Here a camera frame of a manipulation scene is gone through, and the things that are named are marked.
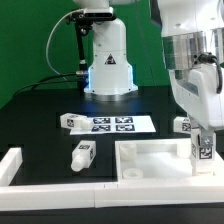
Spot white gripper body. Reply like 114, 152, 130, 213
169, 64, 224, 130

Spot black camera on stand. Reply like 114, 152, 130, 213
66, 8, 116, 92

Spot white U-shaped fence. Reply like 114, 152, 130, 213
0, 148, 224, 211

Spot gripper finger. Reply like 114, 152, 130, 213
199, 128, 214, 147

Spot grey cable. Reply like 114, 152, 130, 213
45, 9, 84, 78

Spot paper sheet with markers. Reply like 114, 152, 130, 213
70, 115, 156, 135

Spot black cables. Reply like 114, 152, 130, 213
12, 72, 88, 98

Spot white square table top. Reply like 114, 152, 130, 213
115, 138, 224, 187

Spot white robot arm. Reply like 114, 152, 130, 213
73, 0, 224, 147

